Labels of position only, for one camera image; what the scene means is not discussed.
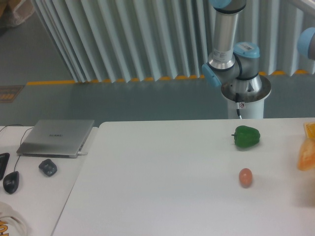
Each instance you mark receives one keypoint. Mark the brown egg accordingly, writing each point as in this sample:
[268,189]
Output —
[245,177]

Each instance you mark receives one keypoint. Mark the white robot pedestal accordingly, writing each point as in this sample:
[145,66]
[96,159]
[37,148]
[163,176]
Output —
[245,98]

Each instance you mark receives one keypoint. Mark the white laptop plug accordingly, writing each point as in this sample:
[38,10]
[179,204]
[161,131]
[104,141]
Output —
[82,153]

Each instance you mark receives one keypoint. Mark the black computer mouse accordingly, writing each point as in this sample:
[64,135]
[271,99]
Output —
[11,182]

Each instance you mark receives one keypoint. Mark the brown floor sign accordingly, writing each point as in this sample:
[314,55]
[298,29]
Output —
[9,93]

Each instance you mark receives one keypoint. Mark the black keyboard corner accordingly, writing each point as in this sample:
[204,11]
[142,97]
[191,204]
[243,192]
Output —
[4,158]

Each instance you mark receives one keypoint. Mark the white corrugated partition screen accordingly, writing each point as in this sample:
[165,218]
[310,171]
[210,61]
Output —
[139,39]

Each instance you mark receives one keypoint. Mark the yellow plastic basket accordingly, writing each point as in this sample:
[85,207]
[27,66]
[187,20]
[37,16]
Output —
[309,128]

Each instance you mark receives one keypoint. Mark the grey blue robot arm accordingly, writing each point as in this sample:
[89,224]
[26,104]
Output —
[226,49]

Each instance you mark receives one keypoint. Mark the green bell pepper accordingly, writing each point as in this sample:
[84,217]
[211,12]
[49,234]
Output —
[245,136]

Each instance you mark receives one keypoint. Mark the silver closed laptop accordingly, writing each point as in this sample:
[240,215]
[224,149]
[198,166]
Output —
[62,138]

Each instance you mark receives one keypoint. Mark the triangular orange bread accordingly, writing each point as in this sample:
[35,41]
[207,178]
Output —
[306,160]

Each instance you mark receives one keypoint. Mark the clear bag with items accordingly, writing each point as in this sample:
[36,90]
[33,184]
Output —
[15,12]

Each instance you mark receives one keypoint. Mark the white yellow cloth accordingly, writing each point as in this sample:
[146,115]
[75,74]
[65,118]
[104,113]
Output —
[11,222]

